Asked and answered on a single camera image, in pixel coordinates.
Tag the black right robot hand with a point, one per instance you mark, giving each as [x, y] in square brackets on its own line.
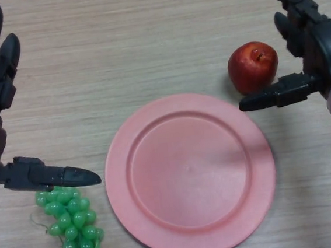
[325, 47]

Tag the red apple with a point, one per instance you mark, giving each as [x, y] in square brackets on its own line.
[249, 69]

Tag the pink round plate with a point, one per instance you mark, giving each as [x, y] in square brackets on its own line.
[188, 174]

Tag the green grape bunch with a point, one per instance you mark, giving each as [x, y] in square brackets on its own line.
[72, 221]

